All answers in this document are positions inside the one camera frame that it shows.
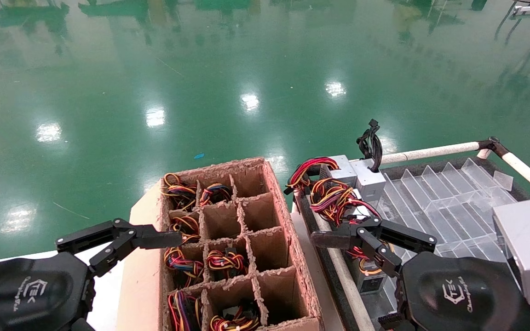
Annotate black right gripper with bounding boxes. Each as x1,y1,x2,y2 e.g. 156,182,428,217
396,256,530,331

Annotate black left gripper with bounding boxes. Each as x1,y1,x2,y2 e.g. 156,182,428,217
0,252,96,331

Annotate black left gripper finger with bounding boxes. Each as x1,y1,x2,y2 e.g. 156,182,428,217
55,219,184,278

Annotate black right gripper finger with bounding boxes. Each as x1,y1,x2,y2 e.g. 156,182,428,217
310,216,438,278

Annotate beige cardboard sheet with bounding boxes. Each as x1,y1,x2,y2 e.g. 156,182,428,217
117,180,168,331

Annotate brown cardboard divider box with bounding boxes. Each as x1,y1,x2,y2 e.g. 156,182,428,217
158,157,325,331

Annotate clear acrylic divider tray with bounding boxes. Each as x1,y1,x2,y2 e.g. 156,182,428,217
375,158,530,331

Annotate black pipe corner joint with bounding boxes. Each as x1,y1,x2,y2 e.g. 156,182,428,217
476,137,510,160

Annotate silver power supply black cable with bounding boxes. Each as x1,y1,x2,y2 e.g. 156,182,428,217
352,119,388,203

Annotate silver power supply red wires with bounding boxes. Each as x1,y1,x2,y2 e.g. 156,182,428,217
285,155,358,194

